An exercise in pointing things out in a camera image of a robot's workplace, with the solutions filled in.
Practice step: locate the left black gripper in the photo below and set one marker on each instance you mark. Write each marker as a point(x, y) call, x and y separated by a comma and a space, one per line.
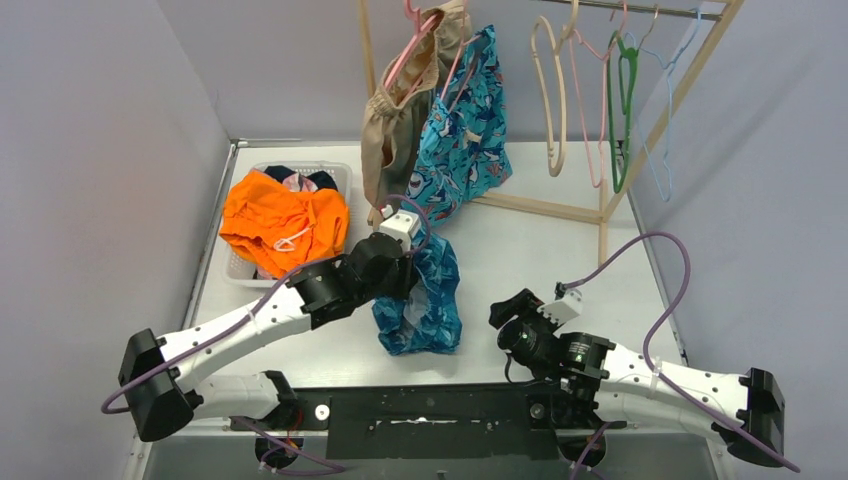
point(407, 277)

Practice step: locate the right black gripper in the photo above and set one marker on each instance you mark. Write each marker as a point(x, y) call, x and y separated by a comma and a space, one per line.
point(525, 306)

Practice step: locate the dark blue whale shorts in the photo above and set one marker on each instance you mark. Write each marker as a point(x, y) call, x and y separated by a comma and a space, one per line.
point(428, 320)

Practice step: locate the orange shorts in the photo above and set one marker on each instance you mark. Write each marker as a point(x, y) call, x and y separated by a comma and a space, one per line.
point(278, 229)

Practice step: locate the navy blue shorts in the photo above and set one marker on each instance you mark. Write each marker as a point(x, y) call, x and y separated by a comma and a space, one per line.
point(322, 178)

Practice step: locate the pink shark print shorts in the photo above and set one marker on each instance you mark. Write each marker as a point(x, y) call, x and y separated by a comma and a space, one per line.
point(297, 183)

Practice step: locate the white perforated plastic basket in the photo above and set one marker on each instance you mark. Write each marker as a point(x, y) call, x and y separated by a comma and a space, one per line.
point(238, 271)

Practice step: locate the green plastic hanger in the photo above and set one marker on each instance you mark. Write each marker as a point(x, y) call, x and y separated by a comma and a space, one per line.
point(621, 76)

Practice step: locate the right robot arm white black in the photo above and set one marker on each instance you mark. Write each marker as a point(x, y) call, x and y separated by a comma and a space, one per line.
point(596, 381)

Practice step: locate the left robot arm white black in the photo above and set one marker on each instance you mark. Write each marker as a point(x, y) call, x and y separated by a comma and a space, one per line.
point(170, 380)

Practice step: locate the light blue shark shorts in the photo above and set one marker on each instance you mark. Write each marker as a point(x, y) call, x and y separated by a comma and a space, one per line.
point(462, 152)

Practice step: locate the beige shorts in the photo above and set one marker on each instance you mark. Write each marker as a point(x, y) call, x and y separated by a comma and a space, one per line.
point(394, 120)

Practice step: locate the thin pink hanger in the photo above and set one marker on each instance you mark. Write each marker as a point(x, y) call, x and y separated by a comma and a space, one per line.
point(456, 36)

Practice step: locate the pink plastic hanger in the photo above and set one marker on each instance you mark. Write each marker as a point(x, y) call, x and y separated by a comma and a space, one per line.
point(421, 28)

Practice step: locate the wooden clothes rack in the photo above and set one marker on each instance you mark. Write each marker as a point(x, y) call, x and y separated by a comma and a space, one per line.
point(556, 155)

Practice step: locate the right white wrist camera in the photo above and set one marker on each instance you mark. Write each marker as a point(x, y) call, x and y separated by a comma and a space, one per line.
point(567, 305)

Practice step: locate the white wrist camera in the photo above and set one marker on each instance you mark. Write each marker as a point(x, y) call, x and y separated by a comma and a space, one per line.
point(400, 225)
point(567, 305)

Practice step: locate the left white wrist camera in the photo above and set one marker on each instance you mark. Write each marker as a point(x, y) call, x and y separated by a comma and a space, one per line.
point(400, 225)

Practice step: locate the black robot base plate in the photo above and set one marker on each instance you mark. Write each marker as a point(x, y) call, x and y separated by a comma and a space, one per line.
point(460, 421)

